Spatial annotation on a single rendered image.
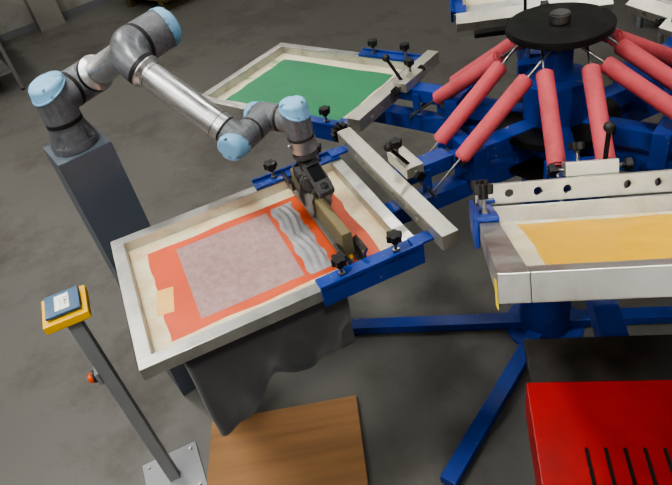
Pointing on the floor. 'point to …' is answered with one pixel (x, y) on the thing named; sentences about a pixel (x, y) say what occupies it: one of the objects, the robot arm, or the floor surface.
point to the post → (177, 464)
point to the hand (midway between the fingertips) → (320, 210)
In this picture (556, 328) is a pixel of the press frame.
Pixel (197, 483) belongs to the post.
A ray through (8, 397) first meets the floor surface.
